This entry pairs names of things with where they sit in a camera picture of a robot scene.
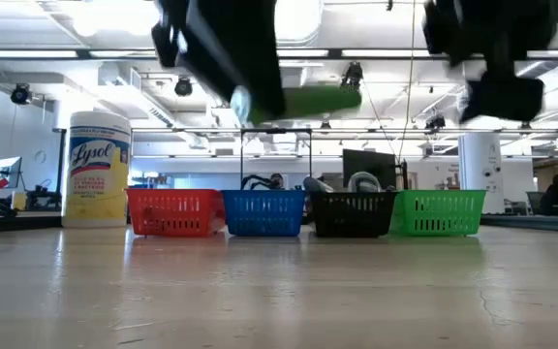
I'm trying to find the small silver monitor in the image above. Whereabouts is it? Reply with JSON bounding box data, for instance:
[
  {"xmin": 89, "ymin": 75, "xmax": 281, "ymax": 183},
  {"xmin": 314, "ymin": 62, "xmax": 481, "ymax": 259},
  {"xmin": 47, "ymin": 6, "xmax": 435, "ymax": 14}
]
[{"xmin": 0, "ymin": 156, "xmax": 22, "ymax": 190}]

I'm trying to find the red plastic basket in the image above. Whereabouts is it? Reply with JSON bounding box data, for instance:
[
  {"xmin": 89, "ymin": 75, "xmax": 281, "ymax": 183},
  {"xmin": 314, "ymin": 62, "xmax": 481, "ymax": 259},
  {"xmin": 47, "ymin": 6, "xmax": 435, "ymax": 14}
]
[{"xmin": 126, "ymin": 187, "xmax": 227, "ymax": 238}]

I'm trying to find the black plastic basket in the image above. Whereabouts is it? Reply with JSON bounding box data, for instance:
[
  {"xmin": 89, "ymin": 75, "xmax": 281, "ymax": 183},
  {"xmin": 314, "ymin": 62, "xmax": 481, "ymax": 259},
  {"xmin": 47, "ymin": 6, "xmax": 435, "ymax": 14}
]
[{"xmin": 307, "ymin": 191, "xmax": 399, "ymax": 238}]

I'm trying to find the black monitor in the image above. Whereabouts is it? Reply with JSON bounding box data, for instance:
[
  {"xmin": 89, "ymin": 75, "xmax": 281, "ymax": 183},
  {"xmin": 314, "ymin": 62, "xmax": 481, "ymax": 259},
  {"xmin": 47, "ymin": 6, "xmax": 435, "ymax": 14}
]
[{"xmin": 341, "ymin": 148, "xmax": 397, "ymax": 191}]

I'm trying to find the green plastic basket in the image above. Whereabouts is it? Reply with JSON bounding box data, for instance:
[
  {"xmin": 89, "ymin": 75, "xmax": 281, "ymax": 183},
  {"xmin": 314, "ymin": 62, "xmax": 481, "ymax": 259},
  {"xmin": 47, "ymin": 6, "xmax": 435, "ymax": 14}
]
[{"xmin": 388, "ymin": 189, "xmax": 487, "ymax": 238}]

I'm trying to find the black overhead frame bar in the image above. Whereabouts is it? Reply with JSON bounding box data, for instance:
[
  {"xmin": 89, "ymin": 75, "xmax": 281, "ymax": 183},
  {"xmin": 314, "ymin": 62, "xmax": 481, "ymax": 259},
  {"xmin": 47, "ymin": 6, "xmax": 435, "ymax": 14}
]
[{"xmin": 0, "ymin": 47, "xmax": 558, "ymax": 62}]

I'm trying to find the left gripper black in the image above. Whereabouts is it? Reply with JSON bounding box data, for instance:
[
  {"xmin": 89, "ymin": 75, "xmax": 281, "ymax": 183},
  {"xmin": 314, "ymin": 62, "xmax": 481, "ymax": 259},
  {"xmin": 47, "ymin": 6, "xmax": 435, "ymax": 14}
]
[{"xmin": 151, "ymin": 0, "xmax": 288, "ymax": 120}]

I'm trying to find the blue plastic basket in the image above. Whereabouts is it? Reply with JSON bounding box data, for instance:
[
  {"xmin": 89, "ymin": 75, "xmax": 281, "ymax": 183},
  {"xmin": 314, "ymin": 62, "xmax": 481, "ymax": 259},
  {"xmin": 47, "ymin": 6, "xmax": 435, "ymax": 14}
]
[{"xmin": 220, "ymin": 188, "xmax": 308, "ymax": 238}]

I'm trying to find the thin hanging cable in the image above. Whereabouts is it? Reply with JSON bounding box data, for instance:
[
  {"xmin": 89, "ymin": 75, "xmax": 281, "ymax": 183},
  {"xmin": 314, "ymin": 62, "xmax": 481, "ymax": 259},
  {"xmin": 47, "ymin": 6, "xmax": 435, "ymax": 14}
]
[{"xmin": 397, "ymin": 0, "xmax": 417, "ymax": 164}]

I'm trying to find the green travel bottle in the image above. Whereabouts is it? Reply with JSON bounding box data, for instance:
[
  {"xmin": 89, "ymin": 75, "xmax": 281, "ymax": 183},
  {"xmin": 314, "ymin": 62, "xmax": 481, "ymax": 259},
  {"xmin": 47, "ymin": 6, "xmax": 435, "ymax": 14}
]
[{"xmin": 230, "ymin": 84, "xmax": 363, "ymax": 126}]

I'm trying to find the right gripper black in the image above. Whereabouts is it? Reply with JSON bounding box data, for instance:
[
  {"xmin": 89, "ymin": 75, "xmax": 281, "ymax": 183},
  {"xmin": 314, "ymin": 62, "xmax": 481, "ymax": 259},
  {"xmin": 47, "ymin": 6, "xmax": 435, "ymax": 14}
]
[{"xmin": 422, "ymin": 0, "xmax": 558, "ymax": 123}]

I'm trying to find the blue-grey table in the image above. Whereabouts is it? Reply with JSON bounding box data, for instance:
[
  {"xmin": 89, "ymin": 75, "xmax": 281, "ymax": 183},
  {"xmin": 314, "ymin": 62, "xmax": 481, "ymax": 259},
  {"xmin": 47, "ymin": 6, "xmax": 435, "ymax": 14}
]
[{"xmin": 481, "ymin": 214, "xmax": 558, "ymax": 234}]

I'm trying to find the Lysol wipes canister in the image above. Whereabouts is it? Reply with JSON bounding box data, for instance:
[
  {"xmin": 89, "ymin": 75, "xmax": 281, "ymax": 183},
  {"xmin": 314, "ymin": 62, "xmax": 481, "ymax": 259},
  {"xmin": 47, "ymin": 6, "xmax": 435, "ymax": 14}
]
[{"xmin": 61, "ymin": 111, "xmax": 133, "ymax": 229}]

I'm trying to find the black overhead camera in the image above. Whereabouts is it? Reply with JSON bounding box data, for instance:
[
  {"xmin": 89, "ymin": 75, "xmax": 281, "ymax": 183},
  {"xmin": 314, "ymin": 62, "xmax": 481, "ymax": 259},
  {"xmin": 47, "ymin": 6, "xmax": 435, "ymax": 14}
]
[{"xmin": 339, "ymin": 61, "xmax": 364, "ymax": 93}]

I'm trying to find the black equipment pile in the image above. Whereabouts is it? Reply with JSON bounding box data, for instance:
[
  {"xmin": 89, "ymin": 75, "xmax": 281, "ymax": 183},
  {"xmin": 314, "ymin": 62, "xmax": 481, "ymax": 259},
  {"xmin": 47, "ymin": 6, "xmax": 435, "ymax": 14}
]
[{"xmin": 25, "ymin": 188, "xmax": 62, "ymax": 212}]

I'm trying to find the white round pillar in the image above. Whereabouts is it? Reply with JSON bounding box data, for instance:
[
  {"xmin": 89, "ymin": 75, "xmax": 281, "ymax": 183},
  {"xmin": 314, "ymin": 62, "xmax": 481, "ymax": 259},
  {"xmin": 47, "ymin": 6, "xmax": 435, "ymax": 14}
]
[{"xmin": 457, "ymin": 133, "xmax": 506, "ymax": 214}]

